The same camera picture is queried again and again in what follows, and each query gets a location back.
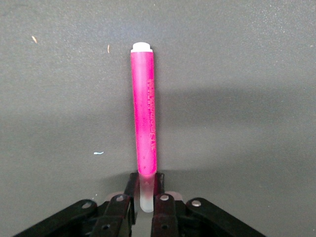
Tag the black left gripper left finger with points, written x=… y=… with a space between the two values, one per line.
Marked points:
x=116 y=214

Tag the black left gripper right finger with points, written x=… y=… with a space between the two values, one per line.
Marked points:
x=168 y=214

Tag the pink marker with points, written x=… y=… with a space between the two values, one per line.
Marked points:
x=144 y=111

